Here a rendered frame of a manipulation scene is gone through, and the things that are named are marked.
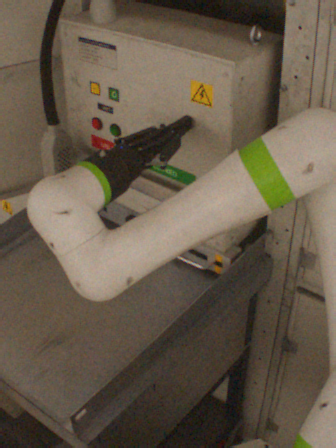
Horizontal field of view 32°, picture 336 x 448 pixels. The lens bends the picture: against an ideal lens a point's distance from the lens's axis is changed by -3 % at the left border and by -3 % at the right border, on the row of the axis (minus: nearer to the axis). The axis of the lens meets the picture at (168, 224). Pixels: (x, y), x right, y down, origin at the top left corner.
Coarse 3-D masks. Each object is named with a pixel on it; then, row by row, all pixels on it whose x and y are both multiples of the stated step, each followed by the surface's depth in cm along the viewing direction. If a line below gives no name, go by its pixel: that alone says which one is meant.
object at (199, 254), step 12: (108, 204) 157; (120, 204) 155; (108, 216) 159; (120, 216) 156; (192, 252) 145; (204, 252) 142; (216, 252) 140; (228, 252) 140; (240, 252) 141; (204, 264) 144; (216, 264) 142; (228, 264) 139
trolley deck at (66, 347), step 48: (0, 288) 142; (48, 288) 142; (144, 288) 142; (192, 288) 142; (240, 288) 142; (0, 336) 129; (48, 336) 130; (96, 336) 130; (144, 336) 130; (192, 336) 130; (0, 384) 122; (48, 384) 119; (96, 384) 119; (144, 384) 119; (96, 432) 110
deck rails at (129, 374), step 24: (24, 216) 157; (0, 240) 153; (24, 240) 156; (240, 264) 142; (216, 288) 135; (192, 312) 130; (168, 336) 125; (144, 360) 120; (120, 384) 115; (96, 408) 111; (72, 432) 109
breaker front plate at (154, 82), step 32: (64, 32) 136; (96, 32) 130; (64, 64) 142; (96, 64) 135; (128, 64) 129; (160, 64) 123; (192, 64) 118; (224, 64) 113; (96, 96) 141; (128, 96) 134; (160, 96) 128; (224, 96) 117; (128, 128) 139; (192, 128) 127; (224, 128) 121; (192, 160) 132; (128, 192) 151
